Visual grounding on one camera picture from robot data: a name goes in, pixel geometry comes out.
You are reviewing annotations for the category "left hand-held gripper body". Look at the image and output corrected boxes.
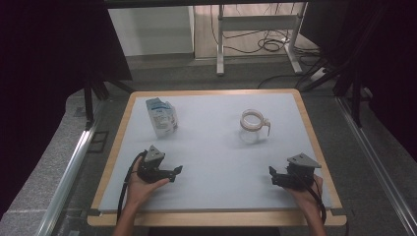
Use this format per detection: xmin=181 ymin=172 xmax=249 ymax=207
xmin=137 ymin=145 xmax=175 ymax=184

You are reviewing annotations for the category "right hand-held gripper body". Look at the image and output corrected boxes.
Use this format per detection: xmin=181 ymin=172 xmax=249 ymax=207
xmin=276 ymin=152 xmax=323 ymax=192

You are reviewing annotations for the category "glass pitcher with beige rim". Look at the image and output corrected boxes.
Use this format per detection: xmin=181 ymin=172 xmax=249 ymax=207
xmin=238 ymin=108 xmax=271 ymax=145

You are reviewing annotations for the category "blue and white salt bag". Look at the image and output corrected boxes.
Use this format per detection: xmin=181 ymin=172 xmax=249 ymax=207
xmin=145 ymin=96 xmax=179 ymax=139

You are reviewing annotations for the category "person's left hand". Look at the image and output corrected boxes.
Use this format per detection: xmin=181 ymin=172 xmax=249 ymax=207
xmin=126 ymin=156 xmax=171 ymax=207

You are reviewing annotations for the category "person's right hand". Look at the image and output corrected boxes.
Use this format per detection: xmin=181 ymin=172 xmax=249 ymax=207
xmin=284 ymin=175 xmax=324 ymax=217

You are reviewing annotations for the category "light grey table mat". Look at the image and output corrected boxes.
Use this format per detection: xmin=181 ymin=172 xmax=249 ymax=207
xmin=97 ymin=92 xmax=332 ymax=212

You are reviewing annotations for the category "black tripod stand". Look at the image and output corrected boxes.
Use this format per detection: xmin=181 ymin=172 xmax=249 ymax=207
xmin=83 ymin=73 xmax=134 ymax=131

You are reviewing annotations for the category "black metal stand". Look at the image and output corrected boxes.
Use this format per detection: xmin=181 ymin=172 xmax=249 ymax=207
xmin=299 ymin=6 xmax=373 ymax=129

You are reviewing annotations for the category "white power strip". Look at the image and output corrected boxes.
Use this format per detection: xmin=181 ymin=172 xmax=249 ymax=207
xmin=309 ymin=67 xmax=328 ymax=83

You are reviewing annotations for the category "white cabinet panel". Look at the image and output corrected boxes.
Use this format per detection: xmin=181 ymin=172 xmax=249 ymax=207
xmin=107 ymin=5 xmax=195 ymax=57

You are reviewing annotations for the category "black curtain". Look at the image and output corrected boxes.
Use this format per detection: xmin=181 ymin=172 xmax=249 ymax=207
xmin=0 ymin=0 xmax=132 ymax=217
xmin=328 ymin=0 xmax=417 ymax=161

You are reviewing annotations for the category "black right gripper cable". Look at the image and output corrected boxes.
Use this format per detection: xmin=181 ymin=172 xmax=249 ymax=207
xmin=293 ymin=171 xmax=328 ymax=225

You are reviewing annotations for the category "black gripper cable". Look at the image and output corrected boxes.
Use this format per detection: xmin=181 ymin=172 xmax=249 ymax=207
xmin=293 ymin=171 xmax=328 ymax=225
xmin=116 ymin=149 xmax=149 ymax=224

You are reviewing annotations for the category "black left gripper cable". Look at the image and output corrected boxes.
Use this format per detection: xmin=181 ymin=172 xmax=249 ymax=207
xmin=116 ymin=149 xmax=149 ymax=224

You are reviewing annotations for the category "aluminium rail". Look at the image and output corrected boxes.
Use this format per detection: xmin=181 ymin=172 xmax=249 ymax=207
xmin=337 ymin=96 xmax=417 ymax=235
xmin=35 ymin=127 xmax=99 ymax=236

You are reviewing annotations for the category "tangle of black floor cables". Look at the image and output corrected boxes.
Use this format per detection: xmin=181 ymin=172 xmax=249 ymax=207
xmin=209 ymin=3 xmax=324 ymax=67

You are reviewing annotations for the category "white metal desk frame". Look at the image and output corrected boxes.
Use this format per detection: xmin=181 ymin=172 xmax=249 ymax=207
xmin=215 ymin=2 xmax=308 ymax=77

